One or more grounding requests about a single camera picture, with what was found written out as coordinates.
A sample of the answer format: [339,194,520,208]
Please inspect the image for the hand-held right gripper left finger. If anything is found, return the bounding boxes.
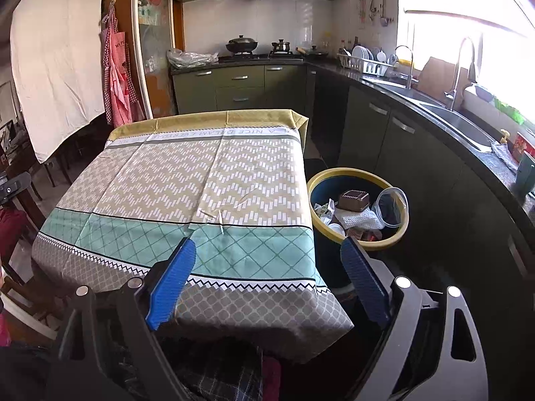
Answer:
[56,237,197,401]

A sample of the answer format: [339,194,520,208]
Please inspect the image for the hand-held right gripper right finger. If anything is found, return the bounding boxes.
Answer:
[340,237,490,401]

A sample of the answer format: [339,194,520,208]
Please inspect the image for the blue bin with yellow rim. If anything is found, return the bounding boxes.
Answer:
[306,168,411,297]

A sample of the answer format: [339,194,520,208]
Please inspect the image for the white paper towel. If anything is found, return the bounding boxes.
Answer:
[334,208,379,230]

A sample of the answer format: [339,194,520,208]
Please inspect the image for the clear plastic container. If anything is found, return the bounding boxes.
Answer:
[371,187,408,230]

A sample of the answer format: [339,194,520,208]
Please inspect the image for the brown plastic tray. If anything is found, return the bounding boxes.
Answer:
[338,189,372,212]

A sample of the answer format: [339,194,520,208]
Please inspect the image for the maroon cloth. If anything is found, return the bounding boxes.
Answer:
[0,208,28,260]

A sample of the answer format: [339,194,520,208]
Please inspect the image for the dark wooden chair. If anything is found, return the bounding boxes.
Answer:
[42,121,103,188]

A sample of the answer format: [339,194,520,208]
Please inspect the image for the dark plaid cloth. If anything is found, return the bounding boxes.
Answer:
[180,343,268,401]

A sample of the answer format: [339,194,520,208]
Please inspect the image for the patterned tablecloth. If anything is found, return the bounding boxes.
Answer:
[31,109,355,364]

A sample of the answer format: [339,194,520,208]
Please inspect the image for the white hanging sheet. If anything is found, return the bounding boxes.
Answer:
[9,0,107,163]

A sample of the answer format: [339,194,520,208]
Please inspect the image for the dark green base cabinets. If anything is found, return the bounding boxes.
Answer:
[313,69,535,343]

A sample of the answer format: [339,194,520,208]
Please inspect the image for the red checked apron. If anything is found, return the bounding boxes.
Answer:
[99,2,145,126]

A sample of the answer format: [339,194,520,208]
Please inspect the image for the dark kitchen counter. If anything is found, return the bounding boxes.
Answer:
[307,60,535,218]

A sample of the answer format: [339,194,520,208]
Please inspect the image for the steel kitchen sink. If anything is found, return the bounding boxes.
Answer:
[376,79,498,151]

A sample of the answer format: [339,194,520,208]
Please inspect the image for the grey dishcloth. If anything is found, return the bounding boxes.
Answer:
[491,140,521,172]

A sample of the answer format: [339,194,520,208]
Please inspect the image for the dark green cup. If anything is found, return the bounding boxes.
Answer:
[514,161,535,197]

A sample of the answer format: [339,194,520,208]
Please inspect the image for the glass sliding door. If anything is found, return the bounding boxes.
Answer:
[134,0,174,118]

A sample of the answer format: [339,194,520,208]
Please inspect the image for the green drawer cabinet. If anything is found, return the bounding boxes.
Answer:
[171,64,308,115]

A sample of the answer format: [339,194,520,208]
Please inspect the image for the red packet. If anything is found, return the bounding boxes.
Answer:
[516,131,535,159]

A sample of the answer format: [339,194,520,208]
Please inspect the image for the white dish rack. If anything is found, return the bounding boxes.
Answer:
[338,45,398,78]

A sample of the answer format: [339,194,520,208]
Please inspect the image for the clear plastic bag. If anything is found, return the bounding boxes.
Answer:
[167,48,219,69]

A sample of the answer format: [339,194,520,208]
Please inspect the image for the small steel faucet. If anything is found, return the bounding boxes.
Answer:
[395,45,415,89]

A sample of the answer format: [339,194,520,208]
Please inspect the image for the tall steel faucet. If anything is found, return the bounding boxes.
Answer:
[444,37,478,111]

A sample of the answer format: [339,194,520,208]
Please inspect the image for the black frying pan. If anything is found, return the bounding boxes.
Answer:
[297,45,331,58]

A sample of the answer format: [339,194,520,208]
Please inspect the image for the gas stove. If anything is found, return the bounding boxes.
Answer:
[219,52,304,62]

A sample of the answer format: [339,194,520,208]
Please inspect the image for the black wok with lid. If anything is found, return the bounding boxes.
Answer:
[226,35,259,55]

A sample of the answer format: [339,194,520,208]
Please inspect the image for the hanging kitchen utensils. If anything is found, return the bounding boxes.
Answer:
[357,0,396,30]

